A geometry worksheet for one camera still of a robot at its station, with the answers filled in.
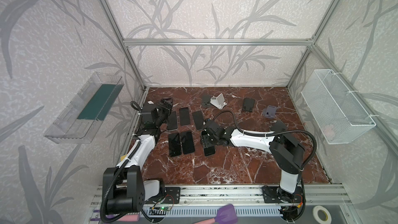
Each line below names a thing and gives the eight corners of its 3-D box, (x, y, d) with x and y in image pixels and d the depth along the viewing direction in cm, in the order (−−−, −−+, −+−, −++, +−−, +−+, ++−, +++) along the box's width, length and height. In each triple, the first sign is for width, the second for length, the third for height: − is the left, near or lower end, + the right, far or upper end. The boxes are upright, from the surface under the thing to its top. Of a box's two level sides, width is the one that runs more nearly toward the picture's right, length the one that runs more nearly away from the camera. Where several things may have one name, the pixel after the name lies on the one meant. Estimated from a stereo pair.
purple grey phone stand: (263, 118, 105) (266, 114, 101) (261, 109, 110) (263, 105, 106) (276, 118, 105) (279, 114, 101) (273, 109, 110) (275, 105, 106)
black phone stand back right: (241, 110, 109) (243, 105, 104) (242, 103, 114) (244, 97, 109) (252, 112, 108) (254, 107, 103) (252, 104, 113) (254, 99, 108)
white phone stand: (219, 110, 109) (220, 102, 102) (210, 103, 113) (210, 95, 106) (226, 105, 112) (227, 97, 105) (217, 98, 116) (217, 90, 109)
